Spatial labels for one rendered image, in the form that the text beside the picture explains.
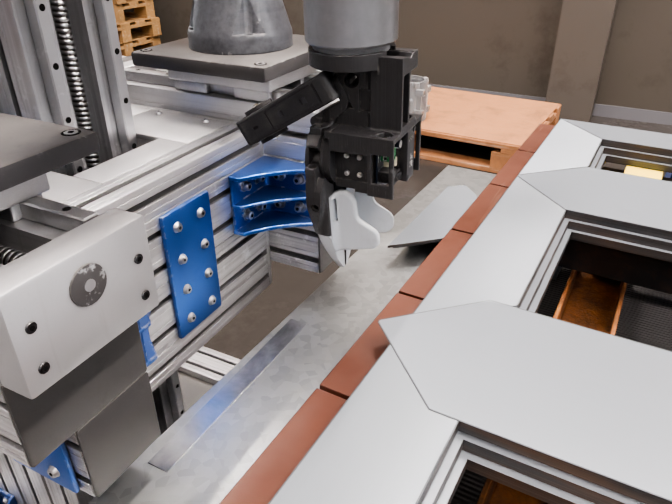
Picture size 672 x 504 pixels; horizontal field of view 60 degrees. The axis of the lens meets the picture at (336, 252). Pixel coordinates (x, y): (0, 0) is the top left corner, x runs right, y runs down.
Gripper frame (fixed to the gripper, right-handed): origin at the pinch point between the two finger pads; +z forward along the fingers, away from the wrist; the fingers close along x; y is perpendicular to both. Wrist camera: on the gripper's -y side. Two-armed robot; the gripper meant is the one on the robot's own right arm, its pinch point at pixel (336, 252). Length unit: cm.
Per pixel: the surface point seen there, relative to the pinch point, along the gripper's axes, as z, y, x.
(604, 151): 10, 22, 66
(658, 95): 85, 45, 385
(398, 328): 6.2, 7.4, -1.6
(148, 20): 52, -349, 360
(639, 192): 8, 28, 44
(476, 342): 6.4, 14.8, -0.5
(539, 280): 8.2, 18.4, 15.6
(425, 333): 6.3, 10.0, -1.2
